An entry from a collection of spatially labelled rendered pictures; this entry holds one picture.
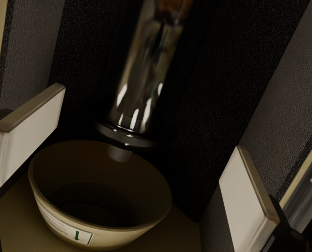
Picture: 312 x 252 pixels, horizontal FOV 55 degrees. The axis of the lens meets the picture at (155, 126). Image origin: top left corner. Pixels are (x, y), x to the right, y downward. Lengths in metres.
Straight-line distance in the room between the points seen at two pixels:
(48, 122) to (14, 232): 0.21
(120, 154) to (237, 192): 0.20
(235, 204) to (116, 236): 0.18
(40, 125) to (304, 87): 0.22
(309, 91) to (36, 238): 0.31
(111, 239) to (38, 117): 0.20
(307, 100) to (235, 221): 0.15
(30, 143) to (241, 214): 0.11
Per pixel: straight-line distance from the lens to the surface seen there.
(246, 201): 0.16
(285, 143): 0.29
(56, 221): 0.34
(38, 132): 0.17
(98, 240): 0.34
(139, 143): 0.30
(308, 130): 0.26
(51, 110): 0.18
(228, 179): 0.19
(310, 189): 0.28
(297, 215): 0.29
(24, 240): 0.36
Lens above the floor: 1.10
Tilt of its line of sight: 22 degrees up
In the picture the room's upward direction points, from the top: 160 degrees counter-clockwise
